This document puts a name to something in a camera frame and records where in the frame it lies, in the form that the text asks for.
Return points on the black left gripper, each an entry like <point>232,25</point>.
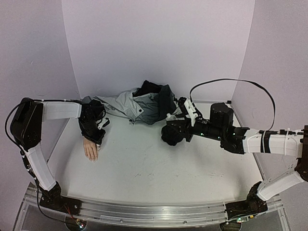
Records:
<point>97,139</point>

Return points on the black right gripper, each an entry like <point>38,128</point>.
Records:
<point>188,131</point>

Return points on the clear nail polish bottle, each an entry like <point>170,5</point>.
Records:
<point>171,117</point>

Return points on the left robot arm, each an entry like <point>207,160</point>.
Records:
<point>26,128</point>

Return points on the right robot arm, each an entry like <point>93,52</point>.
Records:
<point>243,140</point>

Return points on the mannequin hand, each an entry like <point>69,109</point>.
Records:
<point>90,149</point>

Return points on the grey and black jacket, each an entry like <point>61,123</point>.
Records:
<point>148,104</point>

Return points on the small green circuit board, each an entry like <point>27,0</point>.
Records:
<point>75,224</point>

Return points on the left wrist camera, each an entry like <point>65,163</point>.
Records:
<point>103,123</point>

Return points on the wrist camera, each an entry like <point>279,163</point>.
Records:
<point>189,109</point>
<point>103,123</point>

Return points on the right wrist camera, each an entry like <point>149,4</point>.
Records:
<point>189,109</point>

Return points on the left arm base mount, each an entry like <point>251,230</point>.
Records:
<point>54,200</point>

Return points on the aluminium table front rail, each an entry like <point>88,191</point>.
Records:
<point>161,216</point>

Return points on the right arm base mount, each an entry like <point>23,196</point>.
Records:
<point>251,206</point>

